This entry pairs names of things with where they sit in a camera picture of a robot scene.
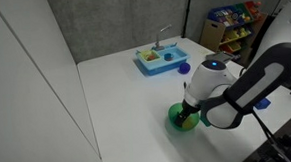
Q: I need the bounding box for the blue toy sink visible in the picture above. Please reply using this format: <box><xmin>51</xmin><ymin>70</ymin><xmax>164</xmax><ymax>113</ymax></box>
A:
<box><xmin>135</xmin><ymin>43</ymin><xmax>192</xmax><ymax>76</ymax></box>

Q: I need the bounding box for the blue toy cup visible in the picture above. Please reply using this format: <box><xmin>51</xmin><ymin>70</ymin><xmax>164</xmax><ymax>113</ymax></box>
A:
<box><xmin>163</xmin><ymin>51</ymin><xmax>174</xmax><ymax>62</ymax></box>

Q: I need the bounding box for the teal wrist mount piece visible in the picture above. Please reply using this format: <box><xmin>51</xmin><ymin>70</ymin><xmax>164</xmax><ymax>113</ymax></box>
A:
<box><xmin>199</xmin><ymin>109</ymin><xmax>211</xmax><ymax>128</ymax></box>

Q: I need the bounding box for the yellow toy piece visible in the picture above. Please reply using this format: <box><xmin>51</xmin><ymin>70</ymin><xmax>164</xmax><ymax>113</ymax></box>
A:
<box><xmin>181</xmin><ymin>116</ymin><xmax>198</xmax><ymax>130</ymax></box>

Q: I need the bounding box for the black equipment rig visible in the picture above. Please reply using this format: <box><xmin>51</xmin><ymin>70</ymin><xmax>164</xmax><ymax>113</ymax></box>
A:
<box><xmin>236</xmin><ymin>106</ymin><xmax>291</xmax><ymax>162</ymax></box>

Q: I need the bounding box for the grey metal mount plate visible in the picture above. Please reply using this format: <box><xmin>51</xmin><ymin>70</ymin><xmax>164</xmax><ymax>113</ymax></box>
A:
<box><xmin>205</xmin><ymin>50</ymin><xmax>235</xmax><ymax>64</ymax></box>

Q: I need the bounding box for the green plastic bowl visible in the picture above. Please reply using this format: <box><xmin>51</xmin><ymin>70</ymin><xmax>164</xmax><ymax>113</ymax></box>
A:
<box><xmin>167</xmin><ymin>101</ymin><xmax>201</xmax><ymax>134</ymax></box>

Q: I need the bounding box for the toy shelf with bins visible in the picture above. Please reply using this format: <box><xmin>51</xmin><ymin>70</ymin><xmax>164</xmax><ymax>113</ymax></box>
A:
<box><xmin>207</xmin><ymin>0</ymin><xmax>271</xmax><ymax>61</ymax></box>

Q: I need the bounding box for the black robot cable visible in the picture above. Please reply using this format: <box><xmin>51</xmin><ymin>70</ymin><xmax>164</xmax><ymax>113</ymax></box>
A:
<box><xmin>251</xmin><ymin>107</ymin><xmax>283</xmax><ymax>149</ymax></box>

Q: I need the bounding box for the brown cardboard panel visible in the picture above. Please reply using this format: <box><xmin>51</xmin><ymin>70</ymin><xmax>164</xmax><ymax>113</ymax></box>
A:
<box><xmin>197</xmin><ymin>18</ymin><xmax>228</xmax><ymax>54</ymax></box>

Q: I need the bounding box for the lime green basket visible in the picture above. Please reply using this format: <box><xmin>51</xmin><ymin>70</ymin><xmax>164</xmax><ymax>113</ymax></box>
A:
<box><xmin>139</xmin><ymin>48</ymin><xmax>163</xmax><ymax>63</ymax></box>

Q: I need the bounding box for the grey toy faucet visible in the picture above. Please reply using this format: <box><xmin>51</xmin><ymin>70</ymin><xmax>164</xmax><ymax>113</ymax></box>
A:
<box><xmin>151</xmin><ymin>24</ymin><xmax>174</xmax><ymax>53</ymax></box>

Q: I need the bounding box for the purple blue ball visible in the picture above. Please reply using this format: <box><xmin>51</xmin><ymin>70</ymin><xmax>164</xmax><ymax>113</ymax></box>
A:
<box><xmin>178</xmin><ymin>62</ymin><xmax>192</xmax><ymax>75</ymax></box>

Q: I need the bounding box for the black pole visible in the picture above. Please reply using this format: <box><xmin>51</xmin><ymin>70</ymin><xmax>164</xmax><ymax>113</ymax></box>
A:
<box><xmin>179</xmin><ymin>0</ymin><xmax>196</xmax><ymax>39</ymax></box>

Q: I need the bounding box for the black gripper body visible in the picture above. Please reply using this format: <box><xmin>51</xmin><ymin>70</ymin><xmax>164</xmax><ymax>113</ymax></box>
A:
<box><xmin>179</xmin><ymin>98</ymin><xmax>202</xmax><ymax>121</ymax></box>

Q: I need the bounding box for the bright blue cube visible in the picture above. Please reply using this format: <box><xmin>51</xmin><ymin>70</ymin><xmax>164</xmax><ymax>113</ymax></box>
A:
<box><xmin>255</xmin><ymin>97</ymin><xmax>272</xmax><ymax>111</ymax></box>

